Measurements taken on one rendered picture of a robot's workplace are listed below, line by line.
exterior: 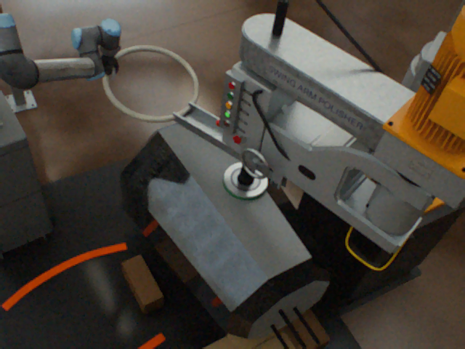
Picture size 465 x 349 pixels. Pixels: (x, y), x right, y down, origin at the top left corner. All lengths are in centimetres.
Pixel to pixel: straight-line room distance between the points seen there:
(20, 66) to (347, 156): 117
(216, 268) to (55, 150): 178
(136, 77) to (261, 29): 245
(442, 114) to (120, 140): 267
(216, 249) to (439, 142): 116
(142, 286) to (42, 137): 146
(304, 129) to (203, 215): 71
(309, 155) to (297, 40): 42
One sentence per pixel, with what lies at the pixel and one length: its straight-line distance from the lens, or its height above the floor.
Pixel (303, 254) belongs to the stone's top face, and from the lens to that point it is 229.
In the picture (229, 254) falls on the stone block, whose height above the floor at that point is 75.
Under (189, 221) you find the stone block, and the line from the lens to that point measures 242.
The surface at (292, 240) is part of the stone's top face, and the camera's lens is 231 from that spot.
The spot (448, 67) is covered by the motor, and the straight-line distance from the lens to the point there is 147.
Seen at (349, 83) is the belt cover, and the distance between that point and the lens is 172.
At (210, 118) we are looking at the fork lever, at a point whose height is 100.
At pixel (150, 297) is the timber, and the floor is 13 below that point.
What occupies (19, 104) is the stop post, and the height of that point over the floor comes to 2.
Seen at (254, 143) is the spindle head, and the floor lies 123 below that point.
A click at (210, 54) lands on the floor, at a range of 450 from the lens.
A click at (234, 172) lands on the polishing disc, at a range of 245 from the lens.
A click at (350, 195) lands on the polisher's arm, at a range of 199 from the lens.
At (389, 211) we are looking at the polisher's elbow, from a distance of 185.
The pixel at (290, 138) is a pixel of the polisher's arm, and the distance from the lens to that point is 192.
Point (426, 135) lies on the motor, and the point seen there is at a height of 173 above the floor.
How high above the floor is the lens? 271
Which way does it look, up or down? 50 degrees down
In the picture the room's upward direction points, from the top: 10 degrees clockwise
